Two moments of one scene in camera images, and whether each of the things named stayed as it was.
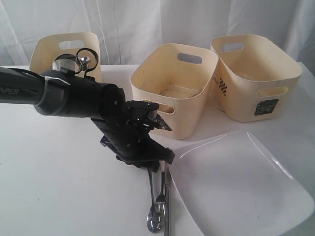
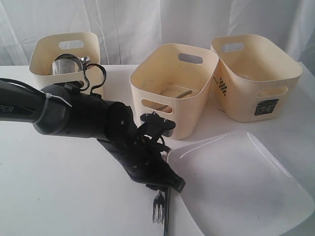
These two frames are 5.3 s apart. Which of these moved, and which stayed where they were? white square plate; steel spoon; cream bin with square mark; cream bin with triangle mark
Moved: steel spoon
Stayed: white square plate; cream bin with square mark; cream bin with triangle mark
